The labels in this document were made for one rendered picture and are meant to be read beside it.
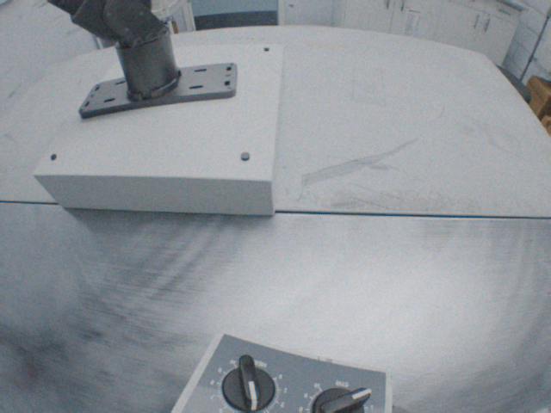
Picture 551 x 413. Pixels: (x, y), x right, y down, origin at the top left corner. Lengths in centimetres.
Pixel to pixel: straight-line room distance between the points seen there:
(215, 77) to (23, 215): 32
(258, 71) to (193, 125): 12
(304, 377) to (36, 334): 27
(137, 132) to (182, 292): 17
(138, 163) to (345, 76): 34
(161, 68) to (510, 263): 42
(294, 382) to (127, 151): 24
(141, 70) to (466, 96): 49
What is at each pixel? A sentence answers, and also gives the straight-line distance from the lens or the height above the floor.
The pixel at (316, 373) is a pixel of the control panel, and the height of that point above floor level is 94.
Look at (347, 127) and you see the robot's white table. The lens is 36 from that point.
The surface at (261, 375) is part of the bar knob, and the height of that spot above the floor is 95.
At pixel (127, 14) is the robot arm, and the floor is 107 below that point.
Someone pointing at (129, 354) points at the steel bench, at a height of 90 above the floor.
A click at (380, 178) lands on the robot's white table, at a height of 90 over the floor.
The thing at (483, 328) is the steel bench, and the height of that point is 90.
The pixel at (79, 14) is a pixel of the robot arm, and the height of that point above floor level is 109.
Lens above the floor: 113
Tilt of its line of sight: 56 degrees down
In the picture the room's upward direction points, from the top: 4 degrees counter-clockwise
